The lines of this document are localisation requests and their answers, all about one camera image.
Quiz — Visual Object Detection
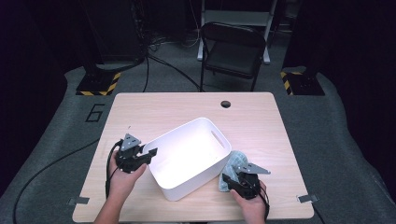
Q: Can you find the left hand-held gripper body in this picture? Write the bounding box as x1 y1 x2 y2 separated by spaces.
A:
115 133 152 175

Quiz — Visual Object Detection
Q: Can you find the black folding chair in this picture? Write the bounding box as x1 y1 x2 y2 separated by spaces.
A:
199 21 268 93

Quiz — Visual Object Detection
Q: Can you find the person's left hand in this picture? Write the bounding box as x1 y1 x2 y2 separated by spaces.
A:
106 151 148 201

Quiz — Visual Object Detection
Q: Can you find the curved black floor cable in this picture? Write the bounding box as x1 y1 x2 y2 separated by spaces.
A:
12 138 101 224

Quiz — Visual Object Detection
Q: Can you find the light blue fluffy towel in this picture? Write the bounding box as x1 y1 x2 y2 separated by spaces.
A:
218 150 250 193

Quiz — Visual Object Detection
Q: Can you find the black stand with striped base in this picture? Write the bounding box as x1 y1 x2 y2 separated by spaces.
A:
279 66 326 97
75 62 122 97

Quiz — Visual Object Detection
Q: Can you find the right hand-held gripper black cable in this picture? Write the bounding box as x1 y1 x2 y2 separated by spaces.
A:
258 183 271 222

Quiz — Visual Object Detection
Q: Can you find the white plastic storage box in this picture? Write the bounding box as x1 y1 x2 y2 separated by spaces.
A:
143 117 233 203

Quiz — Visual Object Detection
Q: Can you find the white metal rack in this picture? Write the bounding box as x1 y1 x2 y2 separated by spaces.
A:
196 0 278 65

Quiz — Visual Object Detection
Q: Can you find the short black floor cable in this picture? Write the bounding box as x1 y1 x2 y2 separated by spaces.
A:
142 55 151 93

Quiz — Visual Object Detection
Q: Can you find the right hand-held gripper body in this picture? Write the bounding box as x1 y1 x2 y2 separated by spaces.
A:
232 161 272 201

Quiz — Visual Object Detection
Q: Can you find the long black floor cable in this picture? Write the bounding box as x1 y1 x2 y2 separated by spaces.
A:
146 54 205 93

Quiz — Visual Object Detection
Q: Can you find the grey tape piece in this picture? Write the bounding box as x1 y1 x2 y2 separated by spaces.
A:
67 196 91 206
296 194 320 203

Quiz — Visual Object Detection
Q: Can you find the black equipment cabinet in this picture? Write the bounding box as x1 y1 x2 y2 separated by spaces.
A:
82 0 148 64

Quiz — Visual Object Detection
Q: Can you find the tangle of floor cables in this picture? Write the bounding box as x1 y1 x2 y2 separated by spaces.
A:
148 29 202 52

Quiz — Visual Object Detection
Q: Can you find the person's right hand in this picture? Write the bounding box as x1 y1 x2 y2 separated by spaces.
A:
230 181 269 221

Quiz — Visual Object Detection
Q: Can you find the hand-held gripper black cable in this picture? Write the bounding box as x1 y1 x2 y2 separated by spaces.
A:
105 139 125 200
258 183 271 222

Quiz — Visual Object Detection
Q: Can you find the left hand-held gripper black cable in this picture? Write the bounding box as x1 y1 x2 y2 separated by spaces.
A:
105 139 125 200

